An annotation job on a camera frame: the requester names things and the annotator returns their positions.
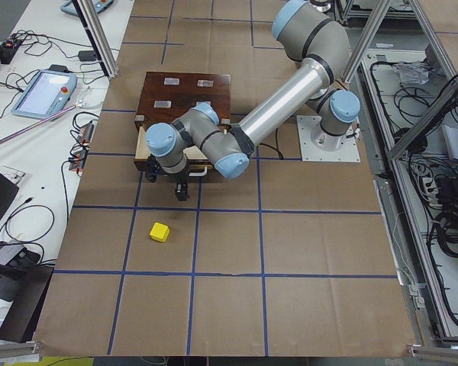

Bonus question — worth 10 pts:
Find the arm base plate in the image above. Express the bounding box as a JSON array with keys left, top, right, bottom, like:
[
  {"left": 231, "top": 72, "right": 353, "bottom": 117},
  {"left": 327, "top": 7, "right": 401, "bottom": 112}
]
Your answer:
[{"left": 296, "top": 115, "right": 361, "bottom": 163}]

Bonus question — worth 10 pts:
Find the dark wooden drawer cabinet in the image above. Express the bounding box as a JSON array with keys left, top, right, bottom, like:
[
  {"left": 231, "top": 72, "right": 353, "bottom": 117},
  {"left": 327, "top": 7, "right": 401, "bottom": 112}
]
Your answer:
[{"left": 132, "top": 71, "right": 233, "bottom": 184}]

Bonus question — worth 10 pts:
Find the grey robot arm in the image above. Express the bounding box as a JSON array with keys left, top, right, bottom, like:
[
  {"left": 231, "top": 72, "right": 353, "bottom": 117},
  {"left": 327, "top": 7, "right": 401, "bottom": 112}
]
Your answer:
[{"left": 145, "top": 1, "right": 360, "bottom": 201}]

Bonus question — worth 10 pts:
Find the blue teach pendant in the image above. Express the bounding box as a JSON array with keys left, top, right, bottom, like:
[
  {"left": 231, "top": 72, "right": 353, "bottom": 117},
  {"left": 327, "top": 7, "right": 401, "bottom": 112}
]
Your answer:
[
  {"left": 60, "top": 0, "right": 118, "bottom": 17},
  {"left": 11, "top": 69, "right": 78, "bottom": 119}
]

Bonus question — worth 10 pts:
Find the brown paper table cover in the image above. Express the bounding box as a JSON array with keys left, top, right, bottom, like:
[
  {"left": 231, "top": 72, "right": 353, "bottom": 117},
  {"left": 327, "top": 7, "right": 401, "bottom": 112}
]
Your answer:
[{"left": 34, "top": 1, "right": 414, "bottom": 357}]

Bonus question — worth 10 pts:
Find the aluminium frame post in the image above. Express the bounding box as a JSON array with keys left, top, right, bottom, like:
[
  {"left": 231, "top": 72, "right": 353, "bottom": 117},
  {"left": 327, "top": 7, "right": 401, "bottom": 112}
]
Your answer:
[{"left": 72, "top": 0, "right": 119, "bottom": 79}]

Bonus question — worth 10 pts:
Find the yellow block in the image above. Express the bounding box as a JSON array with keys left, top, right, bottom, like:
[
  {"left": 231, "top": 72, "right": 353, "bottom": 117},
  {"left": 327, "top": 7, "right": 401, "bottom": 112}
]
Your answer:
[{"left": 150, "top": 222, "right": 170, "bottom": 242}]

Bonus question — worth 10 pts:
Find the black power adapter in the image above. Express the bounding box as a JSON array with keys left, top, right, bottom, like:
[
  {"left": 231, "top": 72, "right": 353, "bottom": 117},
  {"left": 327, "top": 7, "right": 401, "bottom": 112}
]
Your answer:
[{"left": 77, "top": 50, "right": 97, "bottom": 62}]

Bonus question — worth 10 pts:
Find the light wooden drawer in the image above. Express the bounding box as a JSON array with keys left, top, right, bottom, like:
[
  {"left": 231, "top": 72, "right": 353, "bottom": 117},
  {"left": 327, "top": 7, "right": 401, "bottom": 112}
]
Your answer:
[{"left": 134, "top": 123, "right": 213, "bottom": 180}]

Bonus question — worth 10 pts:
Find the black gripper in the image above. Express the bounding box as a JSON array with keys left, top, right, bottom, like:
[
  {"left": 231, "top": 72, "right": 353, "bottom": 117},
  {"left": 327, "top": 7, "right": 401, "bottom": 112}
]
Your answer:
[{"left": 144, "top": 155, "right": 189, "bottom": 201}]

